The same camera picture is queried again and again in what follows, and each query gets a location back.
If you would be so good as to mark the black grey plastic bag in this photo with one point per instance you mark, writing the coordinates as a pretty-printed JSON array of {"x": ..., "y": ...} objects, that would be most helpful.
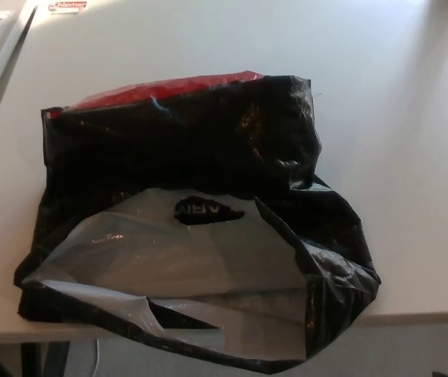
[{"x": 177, "y": 157}]

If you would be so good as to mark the red white logo sticker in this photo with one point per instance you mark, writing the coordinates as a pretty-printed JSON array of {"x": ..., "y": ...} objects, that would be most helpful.
[{"x": 67, "y": 5}]

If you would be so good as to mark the dark metal table leg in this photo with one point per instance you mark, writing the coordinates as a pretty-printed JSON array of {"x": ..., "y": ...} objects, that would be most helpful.
[{"x": 45, "y": 359}]

